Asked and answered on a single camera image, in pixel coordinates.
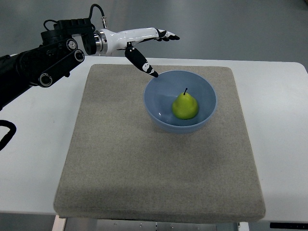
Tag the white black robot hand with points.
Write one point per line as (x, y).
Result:
(108, 41)

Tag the green pear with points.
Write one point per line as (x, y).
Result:
(185, 106)

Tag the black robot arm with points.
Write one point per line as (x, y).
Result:
(62, 50)

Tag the blue bowl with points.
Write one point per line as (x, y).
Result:
(161, 92)

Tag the grey fabric mat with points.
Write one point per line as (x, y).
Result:
(120, 165)

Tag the white table frame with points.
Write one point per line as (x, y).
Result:
(89, 224)

